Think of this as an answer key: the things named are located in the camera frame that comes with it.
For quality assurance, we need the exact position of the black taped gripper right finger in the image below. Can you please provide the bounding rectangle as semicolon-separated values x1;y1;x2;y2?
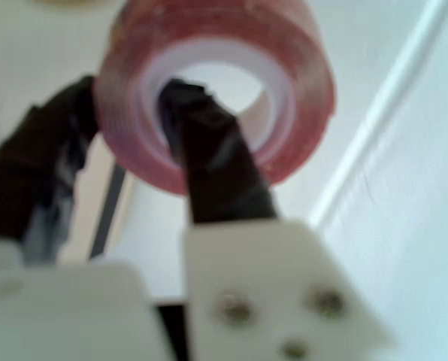
158;77;396;361

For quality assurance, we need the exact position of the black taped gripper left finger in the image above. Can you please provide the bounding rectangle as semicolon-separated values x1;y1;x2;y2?
0;74;172;361

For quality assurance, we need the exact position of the black tape strip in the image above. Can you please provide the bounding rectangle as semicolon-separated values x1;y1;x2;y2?
89;161;128;260

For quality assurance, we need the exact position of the red tape roll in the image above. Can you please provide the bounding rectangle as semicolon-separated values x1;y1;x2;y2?
94;0;338;196

